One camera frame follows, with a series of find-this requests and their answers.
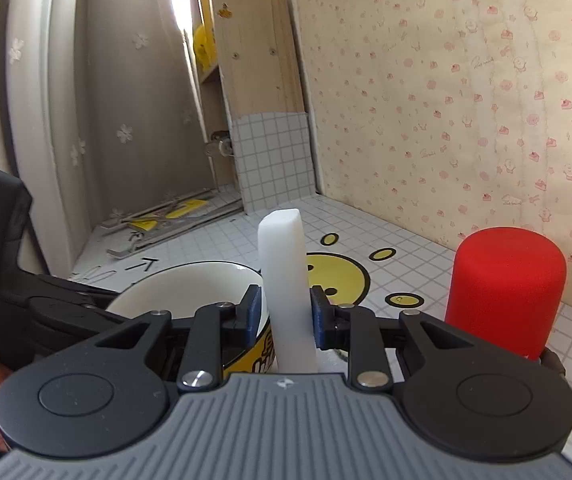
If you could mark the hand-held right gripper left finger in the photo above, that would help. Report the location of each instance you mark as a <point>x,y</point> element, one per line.
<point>253,312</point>

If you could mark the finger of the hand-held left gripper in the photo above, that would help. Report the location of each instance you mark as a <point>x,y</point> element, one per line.
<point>81,294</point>

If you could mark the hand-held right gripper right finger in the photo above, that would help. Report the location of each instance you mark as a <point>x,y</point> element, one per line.
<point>318,320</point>

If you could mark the white sponge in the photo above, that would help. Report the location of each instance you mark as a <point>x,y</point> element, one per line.
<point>286,285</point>

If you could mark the yellow bowl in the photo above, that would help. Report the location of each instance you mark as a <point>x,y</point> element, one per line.
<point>176,290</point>

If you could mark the floral curtain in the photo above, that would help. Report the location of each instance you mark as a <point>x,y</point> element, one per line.
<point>91,110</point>

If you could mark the red speaker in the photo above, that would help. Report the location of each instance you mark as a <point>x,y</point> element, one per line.
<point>505,290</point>

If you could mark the light wooden shelf unit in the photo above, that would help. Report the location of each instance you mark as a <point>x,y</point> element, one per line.
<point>256,60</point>

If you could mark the yellow plastic toy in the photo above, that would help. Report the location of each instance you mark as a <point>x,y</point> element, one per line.
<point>205,47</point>

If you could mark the yellow duck sticker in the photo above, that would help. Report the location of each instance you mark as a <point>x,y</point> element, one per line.
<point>225,11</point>

